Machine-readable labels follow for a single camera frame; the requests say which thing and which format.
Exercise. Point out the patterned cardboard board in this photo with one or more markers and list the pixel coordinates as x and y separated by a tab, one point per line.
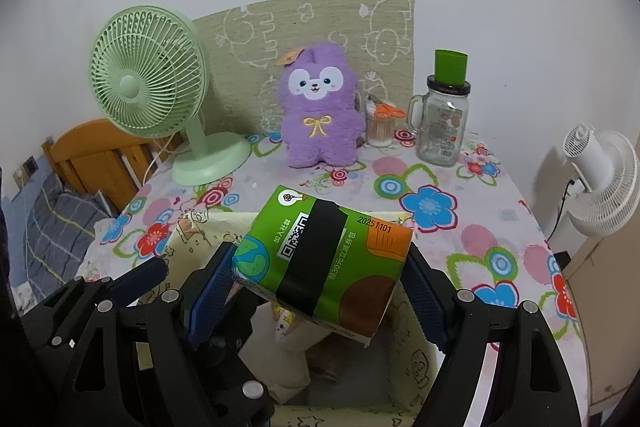
260	32

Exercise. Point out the green tissue pack black tape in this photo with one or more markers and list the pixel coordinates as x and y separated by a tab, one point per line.
325	257

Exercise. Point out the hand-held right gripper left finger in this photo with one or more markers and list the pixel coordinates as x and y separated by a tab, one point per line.
210	299

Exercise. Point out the grey plaid pillow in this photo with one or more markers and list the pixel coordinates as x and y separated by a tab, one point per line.
60	227

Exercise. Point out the green plastic cup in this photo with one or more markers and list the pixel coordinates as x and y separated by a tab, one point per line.
451	67

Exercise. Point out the glass jar mug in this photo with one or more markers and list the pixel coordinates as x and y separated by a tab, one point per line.
442	127

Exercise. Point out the yellow cartoon fabric storage box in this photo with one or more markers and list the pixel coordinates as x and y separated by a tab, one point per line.
415	372

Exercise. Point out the green desk fan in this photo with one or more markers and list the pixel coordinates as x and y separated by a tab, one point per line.
145	72

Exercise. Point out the white cloth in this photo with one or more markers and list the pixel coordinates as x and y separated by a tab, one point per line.
280	362

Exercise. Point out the toothpick holder with orange lid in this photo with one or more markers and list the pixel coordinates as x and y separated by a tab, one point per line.
379	129

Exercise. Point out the purple plush toy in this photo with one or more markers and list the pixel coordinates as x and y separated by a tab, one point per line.
320	117

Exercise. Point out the orange scissors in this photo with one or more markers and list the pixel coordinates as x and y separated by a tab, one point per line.
387	109

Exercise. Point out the yellow cartoon tissue pack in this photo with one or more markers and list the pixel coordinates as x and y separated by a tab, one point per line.
286	322

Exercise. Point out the white standing fan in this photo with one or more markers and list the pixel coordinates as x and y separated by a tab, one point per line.
607	187

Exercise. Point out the beige door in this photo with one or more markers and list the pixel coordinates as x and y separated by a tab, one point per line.
615	292

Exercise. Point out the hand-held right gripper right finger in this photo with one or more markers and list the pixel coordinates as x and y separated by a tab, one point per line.
425	302

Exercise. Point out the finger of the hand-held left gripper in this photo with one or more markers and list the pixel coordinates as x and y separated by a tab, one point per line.
230	332
140	277

